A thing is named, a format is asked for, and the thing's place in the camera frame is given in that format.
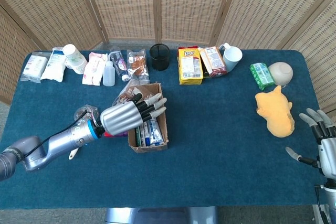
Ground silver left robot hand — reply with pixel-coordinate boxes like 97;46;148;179
100;92;168;136

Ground white blue pouch bag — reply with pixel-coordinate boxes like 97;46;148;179
40;47;68;83

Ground green tissue pack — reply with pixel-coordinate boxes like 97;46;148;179
249;62;276;91

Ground blue table cloth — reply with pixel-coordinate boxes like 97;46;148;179
0;49;326;210

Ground brown white snack carton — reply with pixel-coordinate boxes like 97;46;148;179
198;46;228;78

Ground blue white toothpaste tube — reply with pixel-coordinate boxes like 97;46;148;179
145;119;165;147

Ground light blue mug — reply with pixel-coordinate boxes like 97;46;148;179
218;42;243;72

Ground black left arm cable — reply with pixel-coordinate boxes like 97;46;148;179
25;110;90;158

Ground pink white wipes pack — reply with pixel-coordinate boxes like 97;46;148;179
81;52;108;87

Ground purple label water bottle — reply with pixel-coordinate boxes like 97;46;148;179
109;47;131;82

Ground black mesh pen holder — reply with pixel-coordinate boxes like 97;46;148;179
149;43;171;71

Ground clear bag brown snacks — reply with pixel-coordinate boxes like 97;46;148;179
126;49;151;87

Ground yellow biscuit bag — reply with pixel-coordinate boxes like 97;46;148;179
177;46;204;86

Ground wicker folding screen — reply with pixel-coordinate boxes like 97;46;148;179
0;0;336;130

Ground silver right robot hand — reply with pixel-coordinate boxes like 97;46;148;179
285;108;336;180

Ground brown cardboard box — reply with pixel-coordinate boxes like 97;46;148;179
127;82;169;154

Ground white tissue pack clear wrap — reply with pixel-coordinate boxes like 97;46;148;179
20;51;51;83

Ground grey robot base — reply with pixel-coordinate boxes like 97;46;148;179
104;206;219;224

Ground yellow plush toy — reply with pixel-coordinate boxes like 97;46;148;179
255;85;296;138

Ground translucent squeeze bottle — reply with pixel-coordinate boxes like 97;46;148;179
102;54;116;87

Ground beige bowl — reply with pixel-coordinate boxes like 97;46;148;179
267;61;294;87

